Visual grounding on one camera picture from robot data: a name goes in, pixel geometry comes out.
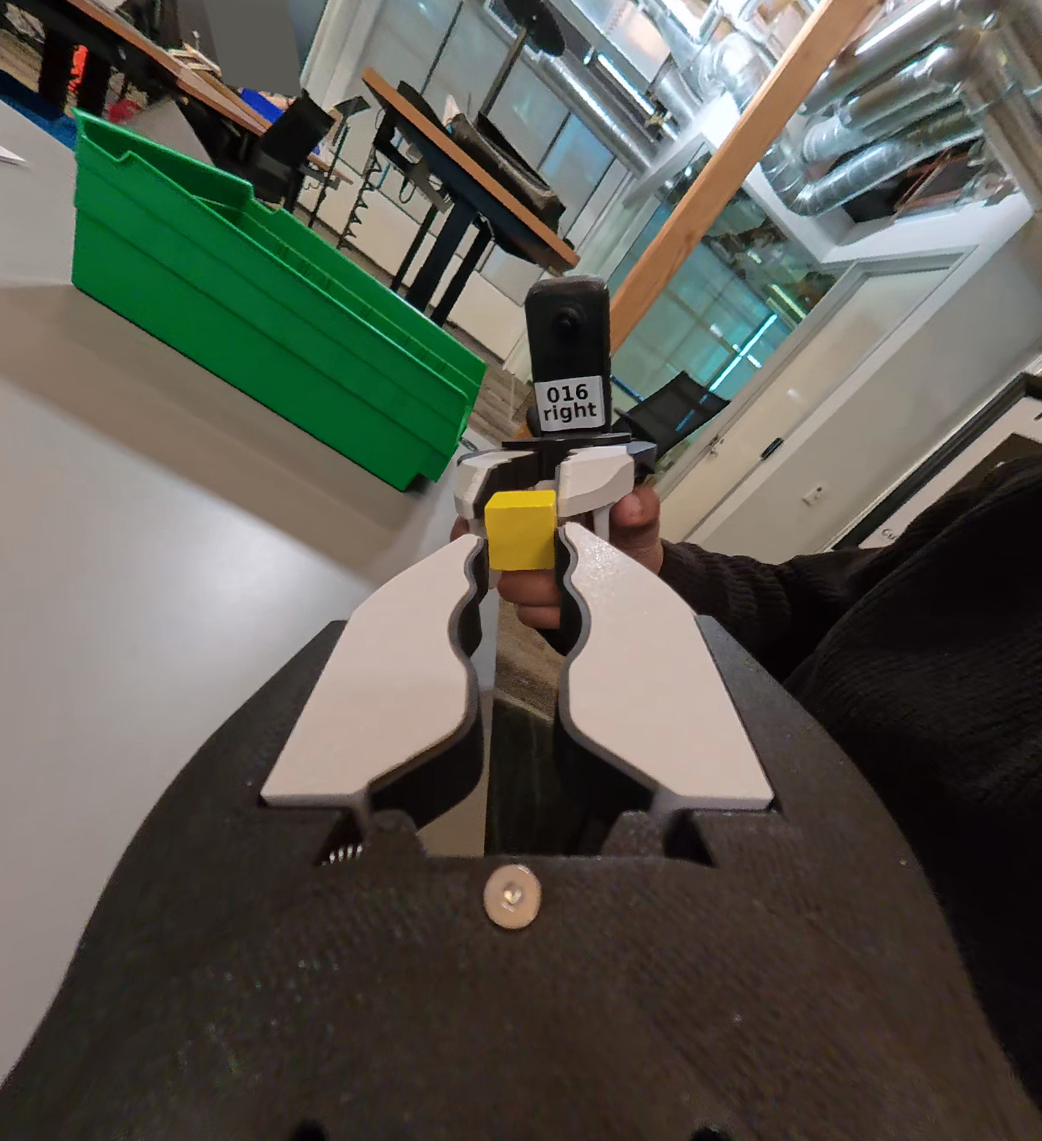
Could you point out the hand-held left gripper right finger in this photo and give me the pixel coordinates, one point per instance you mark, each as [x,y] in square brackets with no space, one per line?
[663,704]

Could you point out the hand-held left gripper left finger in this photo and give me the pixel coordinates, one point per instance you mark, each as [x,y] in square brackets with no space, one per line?
[369,704]

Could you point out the grey desk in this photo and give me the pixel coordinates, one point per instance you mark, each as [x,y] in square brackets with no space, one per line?
[84,535]

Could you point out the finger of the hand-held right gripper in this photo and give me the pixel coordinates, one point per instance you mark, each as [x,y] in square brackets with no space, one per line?
[485,472]
[596,481]

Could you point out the small yellow cube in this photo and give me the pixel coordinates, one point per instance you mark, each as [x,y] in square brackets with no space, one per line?
[521,535]

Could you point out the black round-headed pole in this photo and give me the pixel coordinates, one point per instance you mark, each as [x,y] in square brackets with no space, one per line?
[534,22]

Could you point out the wood-edged desk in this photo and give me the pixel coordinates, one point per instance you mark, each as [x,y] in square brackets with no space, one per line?
[200,80]

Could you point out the black framed sign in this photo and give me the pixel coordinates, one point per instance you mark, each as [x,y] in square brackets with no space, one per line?
[1002,437]

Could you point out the grey board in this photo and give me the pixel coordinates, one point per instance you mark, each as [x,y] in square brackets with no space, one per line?
[164,129]

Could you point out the black standing desk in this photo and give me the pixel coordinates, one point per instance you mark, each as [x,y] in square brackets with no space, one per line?
[467,178]

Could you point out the white metal cabinet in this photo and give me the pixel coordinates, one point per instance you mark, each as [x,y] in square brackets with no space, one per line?
[886,401]

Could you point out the cluster of silver ducts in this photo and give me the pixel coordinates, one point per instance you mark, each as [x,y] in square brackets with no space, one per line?
[886,116]

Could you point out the person's right hand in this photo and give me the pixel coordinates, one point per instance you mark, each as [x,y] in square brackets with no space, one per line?
[641,530]

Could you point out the green plastic bin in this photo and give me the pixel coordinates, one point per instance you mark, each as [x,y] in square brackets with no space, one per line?
[244,339]

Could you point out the wooden beam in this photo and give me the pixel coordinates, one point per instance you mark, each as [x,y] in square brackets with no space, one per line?
[735,151]

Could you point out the blue plastic bin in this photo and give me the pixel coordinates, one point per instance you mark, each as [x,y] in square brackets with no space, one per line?
[258,102]

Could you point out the black office chair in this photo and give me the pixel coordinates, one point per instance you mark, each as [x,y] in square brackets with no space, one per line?
[293,143]
[672,410]

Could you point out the person's right forearm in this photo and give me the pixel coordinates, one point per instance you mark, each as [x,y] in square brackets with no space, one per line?
[752,597]

